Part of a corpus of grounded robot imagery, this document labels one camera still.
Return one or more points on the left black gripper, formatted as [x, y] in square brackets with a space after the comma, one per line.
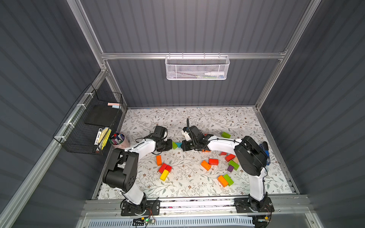
[168, 145]

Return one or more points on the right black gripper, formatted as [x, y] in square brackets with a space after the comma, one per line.
[186, 145]

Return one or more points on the teal triangle block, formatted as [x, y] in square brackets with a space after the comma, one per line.
[179, 144]

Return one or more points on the red long block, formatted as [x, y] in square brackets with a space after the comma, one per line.
[162, 168]

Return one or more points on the red small block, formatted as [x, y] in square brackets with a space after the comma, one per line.
[168, 168]

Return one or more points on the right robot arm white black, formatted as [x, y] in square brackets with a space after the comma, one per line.
[251, 157]

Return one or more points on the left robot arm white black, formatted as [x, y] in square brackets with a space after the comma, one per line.
[121, 169]

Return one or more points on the red block centre low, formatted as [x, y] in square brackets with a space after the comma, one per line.
[213, 162]

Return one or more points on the orange block centre low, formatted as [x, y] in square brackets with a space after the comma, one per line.
[206, 165]

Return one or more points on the red block right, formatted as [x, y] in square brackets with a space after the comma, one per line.
[230, 157]

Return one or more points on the yellow block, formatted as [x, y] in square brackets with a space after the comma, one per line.
[164, 175]

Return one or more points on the pink pen cup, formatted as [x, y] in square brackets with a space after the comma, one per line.
[119, 141]

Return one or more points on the purple small block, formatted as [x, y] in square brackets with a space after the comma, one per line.
[230, 168]

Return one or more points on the orange block bottom pair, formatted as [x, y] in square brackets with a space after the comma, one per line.
[222, 181]

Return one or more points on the green block bottom pair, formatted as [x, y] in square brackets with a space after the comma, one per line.
[228, 179]

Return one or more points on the yellow highlighter pack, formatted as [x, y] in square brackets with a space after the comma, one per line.
[105, 134]

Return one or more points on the black notebook in basket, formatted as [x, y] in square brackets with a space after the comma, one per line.
[101, 115]

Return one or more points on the blue stapler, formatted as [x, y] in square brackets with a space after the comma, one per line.
[264, 145]

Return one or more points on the white marker in basket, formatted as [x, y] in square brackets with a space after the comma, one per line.
[215, 74]

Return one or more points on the small circuit board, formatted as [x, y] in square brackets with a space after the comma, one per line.
[143, 222]

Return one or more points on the white wire mesh basket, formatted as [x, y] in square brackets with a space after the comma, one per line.
[192, 67]

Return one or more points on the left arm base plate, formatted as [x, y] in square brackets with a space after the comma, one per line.
[146, 208]

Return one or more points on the black wire mesh basket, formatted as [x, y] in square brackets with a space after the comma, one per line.
[88, 129]

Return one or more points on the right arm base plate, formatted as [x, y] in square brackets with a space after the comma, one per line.
[249, 204]

